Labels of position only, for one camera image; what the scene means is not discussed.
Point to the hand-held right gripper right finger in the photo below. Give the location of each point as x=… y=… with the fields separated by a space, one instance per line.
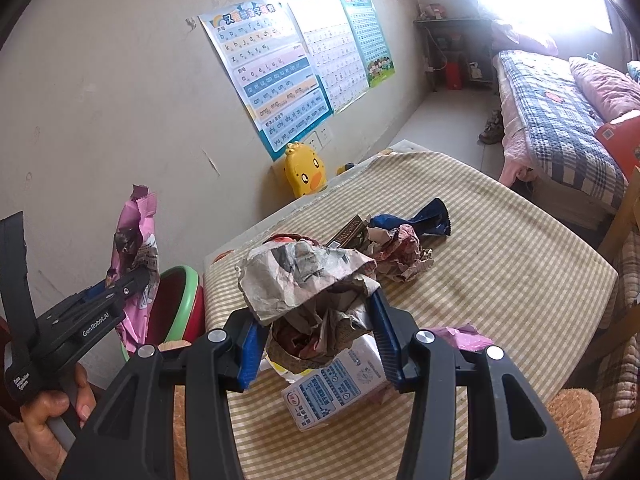
x=387 y=340

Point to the green chart wall poster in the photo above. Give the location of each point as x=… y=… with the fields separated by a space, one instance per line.
x=370 y=35

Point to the small yellow toy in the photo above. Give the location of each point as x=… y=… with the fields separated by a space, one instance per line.
x=345 y=168

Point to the yellow duck toy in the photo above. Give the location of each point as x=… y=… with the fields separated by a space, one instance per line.
x=305 y=170

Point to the dark brown small box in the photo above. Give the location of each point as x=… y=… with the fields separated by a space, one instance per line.
x=347 y=232

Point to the pink snack wrapper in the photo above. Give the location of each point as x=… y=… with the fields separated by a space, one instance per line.
x=135 y=220

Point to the pink patterned pillow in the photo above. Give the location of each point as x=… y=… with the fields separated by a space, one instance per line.
x=605 y=85

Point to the red basin with green rim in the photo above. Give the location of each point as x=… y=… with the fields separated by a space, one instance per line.
x=172 y=305

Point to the bed with plaid quilt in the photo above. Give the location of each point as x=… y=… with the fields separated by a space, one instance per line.
x=550 y=125

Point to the white chart wall poster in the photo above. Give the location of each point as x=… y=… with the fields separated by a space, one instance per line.
x=325 y=50

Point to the grey newspaper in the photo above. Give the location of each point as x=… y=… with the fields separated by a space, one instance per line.
x=300 y=270

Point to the brown paper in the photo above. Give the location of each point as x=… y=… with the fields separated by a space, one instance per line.
x=310 y=340

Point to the dark shelf unit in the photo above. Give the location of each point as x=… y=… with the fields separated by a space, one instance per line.
x=450 y=35

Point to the pair of shoes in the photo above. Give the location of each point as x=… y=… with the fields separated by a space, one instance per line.
x=491 y=130

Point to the blue letter wall poster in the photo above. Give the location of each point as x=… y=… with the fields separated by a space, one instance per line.
x=265 y=75

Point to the red patterned paper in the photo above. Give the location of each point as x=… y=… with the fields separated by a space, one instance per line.
x=400 y=250

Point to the orange box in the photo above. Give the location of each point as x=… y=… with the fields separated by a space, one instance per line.
x=622 y=145

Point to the checked pink quilt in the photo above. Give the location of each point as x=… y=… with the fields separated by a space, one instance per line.
x=622 y=360

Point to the white wall outlet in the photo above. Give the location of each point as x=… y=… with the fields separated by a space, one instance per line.
x=320 y=139

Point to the wooden chair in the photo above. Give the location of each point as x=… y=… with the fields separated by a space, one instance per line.
x=620 y=220

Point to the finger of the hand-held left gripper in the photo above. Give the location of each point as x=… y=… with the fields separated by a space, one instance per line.
x=132 y=287
x=95 y=291

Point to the person's left hand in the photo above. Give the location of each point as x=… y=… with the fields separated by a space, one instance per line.
x=35 y=440

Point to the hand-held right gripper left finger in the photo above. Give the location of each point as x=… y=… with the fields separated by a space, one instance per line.
x=248 y=355

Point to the blue foil wrapper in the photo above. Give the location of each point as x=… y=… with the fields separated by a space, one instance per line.
x=430 y=217

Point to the white milk carton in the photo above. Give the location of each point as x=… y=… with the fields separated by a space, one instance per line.
x=330 y=390

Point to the small pink wrapper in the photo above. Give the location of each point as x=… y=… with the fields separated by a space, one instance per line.
x=460 y=336

